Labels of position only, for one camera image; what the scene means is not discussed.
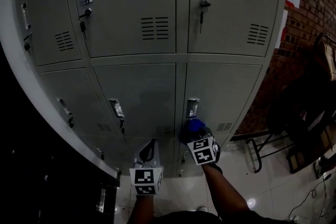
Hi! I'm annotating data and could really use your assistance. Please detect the silver cabinet handle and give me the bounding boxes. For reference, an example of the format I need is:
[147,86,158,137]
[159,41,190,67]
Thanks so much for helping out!
[96,187,107,215]

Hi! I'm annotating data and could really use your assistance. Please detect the thin floor cable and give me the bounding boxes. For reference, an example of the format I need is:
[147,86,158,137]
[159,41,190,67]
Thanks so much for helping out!
[288,173,336,221]

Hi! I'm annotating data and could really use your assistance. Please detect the set of black lock keys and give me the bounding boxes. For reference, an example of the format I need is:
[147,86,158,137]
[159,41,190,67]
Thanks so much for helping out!
[23,0,212,177]

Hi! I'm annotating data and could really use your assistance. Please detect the person's right forearm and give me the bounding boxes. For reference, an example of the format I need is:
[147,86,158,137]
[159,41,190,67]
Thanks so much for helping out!
[201,162,250,218]

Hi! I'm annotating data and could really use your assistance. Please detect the person's left forearm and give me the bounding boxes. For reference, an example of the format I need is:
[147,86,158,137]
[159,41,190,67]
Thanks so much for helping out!
[128,193,156,224]

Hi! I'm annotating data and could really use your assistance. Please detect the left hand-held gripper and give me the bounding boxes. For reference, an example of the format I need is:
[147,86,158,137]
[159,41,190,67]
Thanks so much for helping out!
[129,138,164,196]

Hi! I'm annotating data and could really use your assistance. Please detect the black side cabinet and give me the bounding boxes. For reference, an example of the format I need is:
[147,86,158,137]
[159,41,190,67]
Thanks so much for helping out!
[0,43,121,224]

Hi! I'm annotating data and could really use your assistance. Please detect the person's dark shirt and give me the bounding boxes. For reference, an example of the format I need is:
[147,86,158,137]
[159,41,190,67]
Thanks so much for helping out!
[151,209,292,224]

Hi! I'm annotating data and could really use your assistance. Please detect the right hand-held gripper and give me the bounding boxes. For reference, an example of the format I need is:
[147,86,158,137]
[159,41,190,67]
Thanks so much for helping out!
[186,126,221,166]

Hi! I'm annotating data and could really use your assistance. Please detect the red and white notice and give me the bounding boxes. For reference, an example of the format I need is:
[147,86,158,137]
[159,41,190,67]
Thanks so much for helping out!
[275,9,290,49]

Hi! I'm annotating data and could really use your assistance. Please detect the blue cloth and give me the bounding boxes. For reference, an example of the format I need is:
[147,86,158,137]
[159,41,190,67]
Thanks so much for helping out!
[180,118,208,143]

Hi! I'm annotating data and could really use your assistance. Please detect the black metal frame chair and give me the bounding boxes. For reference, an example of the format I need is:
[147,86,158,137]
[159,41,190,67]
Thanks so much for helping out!
[246,60,336,174]

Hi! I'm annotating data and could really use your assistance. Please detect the wooden slatted chair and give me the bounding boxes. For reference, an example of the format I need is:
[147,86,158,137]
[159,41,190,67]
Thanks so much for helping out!
[314,33,336,82]

